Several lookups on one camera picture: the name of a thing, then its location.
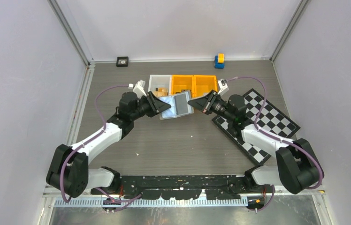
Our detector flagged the right orange plastic bin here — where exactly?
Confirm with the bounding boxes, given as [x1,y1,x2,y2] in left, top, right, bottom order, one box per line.
[192,75,218,98]

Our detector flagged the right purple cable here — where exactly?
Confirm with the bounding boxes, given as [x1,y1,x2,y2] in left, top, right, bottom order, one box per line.
[225,76,324,213]

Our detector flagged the wooden cards in white bin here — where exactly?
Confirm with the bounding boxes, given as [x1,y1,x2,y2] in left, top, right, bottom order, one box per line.
[153,88,168,97]

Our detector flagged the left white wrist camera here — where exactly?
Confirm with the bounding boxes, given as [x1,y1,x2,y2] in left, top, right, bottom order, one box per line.
[128,80,146,98]

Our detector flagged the slotted metal rail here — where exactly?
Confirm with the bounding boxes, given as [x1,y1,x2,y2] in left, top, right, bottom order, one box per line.
[53,196,248,208]

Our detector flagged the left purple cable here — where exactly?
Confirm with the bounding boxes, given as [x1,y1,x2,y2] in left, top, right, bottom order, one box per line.
[59,85,143,213]

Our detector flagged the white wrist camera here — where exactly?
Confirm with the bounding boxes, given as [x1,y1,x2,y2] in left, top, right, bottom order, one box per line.
[128,80,146,98]
[217,79,229,96]

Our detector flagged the black white checkerboard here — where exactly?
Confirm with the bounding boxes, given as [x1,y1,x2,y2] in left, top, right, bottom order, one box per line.
[212,89,300,165]

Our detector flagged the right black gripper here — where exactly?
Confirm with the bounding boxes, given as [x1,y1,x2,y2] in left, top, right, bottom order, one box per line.
[189,90,235,122]

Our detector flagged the white plastic bin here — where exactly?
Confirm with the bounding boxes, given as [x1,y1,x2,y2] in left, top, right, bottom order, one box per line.
[148,75,172,96]

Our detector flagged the dark card in holder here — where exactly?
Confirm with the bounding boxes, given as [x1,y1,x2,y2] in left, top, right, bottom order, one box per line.
[174,92,189,115]

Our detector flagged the middle orange plastic bin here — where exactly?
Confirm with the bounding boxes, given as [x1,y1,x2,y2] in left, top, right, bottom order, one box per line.
[171,75,196,97]

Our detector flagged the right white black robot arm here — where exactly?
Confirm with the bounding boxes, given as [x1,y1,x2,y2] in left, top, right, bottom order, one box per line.
[188,90,324,194]

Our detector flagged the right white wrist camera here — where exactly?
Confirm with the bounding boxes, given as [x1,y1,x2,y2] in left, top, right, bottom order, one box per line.
[217,79,229,96]

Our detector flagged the orange plastic bin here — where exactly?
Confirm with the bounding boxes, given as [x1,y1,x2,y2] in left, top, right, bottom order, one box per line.
[192,75,218,98]
[171,75,196,97]

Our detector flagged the small black square device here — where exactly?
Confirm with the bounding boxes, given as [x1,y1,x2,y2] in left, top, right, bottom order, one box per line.
[116,56,129,67]

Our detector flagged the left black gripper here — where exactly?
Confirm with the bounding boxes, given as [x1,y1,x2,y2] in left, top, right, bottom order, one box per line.
[130,91,169,121]

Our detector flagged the blue yellow toy block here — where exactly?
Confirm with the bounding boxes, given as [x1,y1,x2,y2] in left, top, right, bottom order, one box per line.
[214,53,225,69]

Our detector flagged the purple cable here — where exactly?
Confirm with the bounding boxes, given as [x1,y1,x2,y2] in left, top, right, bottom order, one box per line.
[59,85,143,213]
[225,76,324,213]

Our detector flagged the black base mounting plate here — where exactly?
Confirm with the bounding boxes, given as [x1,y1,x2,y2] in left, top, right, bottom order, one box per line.
[90,174,275,201]

